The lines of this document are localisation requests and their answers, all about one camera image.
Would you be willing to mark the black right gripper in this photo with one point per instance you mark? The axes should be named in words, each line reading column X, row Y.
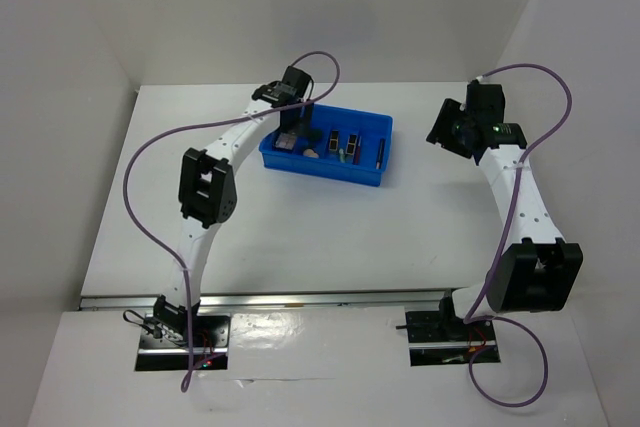
column 450, row 112

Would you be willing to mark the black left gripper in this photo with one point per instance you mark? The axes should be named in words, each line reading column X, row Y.
column 297, row 124

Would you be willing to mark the eyeshadow palette clear case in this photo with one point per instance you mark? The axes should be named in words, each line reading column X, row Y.
column 285, row 142

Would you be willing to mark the beige makeup sponge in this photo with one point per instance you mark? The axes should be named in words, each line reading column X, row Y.
column 310, row 153

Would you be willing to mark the black gold lipstick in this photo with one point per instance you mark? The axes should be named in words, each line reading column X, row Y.
column 333, row 143
column 351, row 145

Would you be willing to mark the black gold eyeliner pencil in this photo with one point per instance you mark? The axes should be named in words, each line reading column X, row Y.
column 380, row 153

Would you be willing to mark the red lip gloss tube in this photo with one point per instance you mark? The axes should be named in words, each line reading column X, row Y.
column 357, row 152

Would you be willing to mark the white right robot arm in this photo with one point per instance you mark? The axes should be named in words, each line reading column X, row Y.
column 535, row 267

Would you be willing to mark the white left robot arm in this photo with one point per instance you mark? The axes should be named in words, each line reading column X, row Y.
column 207, row 196

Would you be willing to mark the blue plastic organizer bin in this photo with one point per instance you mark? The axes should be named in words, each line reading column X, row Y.
column 371, row 126

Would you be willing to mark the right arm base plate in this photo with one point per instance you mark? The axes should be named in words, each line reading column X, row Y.
column 436, row 341

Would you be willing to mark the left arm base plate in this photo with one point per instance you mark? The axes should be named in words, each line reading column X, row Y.
column 160, row 350

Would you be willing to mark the metal rail front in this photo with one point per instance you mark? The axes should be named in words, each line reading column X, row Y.
column 278, row 299

